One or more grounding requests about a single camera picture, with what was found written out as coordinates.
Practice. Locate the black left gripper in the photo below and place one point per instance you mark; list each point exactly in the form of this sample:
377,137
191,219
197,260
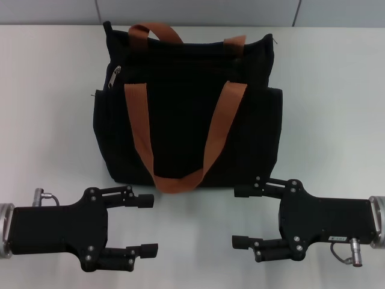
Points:
57,228

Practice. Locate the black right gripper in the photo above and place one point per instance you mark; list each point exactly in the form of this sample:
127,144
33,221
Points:
325,218

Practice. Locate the silver zipper pull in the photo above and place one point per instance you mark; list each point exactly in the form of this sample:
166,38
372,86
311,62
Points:
113,76

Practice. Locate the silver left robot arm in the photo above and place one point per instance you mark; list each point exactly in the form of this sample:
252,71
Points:
5,230

